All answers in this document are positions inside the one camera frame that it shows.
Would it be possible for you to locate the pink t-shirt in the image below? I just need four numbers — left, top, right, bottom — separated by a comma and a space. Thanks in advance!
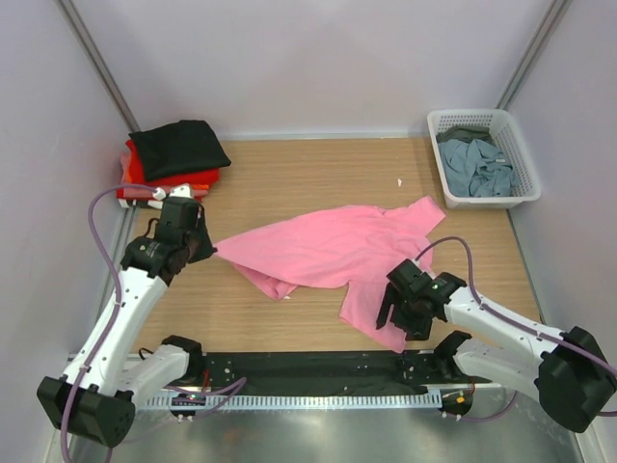
216, 197, 445, 353

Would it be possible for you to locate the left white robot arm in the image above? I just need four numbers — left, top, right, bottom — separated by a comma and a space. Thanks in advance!
37, 197, 216, 449

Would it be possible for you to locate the orange folded t-shirt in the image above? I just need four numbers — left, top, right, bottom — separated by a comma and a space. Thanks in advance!
116, 168, 215, 200

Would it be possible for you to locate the aluminium corner post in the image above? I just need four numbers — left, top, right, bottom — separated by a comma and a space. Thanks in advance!
496, 0, 573, 111
56, 0, 140, 132

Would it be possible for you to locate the black folded t-shirt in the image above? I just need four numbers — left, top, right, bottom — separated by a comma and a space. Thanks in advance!
129, 120, 231, 181

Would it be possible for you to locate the white patterned folded t-shirt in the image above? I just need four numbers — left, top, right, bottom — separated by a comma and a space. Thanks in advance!
118, 198, 163, 210

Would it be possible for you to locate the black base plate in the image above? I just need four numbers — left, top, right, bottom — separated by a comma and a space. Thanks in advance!
195, 350, 469, 397

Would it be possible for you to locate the left aluminium corner post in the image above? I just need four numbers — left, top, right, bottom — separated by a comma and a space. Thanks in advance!
56, 0, 140, 132

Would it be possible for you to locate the grey-blue crumpled t-shirt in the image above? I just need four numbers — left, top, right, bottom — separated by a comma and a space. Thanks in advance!
438, 139, 520, 198

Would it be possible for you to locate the right aluminium corner post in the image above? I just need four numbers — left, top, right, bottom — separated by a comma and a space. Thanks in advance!
496, 0, 573, 111

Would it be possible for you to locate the red folded t-shirt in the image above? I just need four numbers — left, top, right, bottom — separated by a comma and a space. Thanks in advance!
121, 140, 220, 190

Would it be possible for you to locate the white plastic basket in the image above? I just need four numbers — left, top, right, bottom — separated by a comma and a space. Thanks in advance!
427, 109, 541, 209

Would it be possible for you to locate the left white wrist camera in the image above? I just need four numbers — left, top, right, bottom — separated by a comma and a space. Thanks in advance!
152, 183, 195, 202

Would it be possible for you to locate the olive crumpled t-shirt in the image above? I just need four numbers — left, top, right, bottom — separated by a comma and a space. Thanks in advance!
436, 125, 494, 145

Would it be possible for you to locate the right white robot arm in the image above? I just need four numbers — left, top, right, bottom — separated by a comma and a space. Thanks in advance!
376, 259, 616, 433

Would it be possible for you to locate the white slotted cable duct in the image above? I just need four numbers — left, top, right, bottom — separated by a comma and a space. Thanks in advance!
140, 390, 443, 412

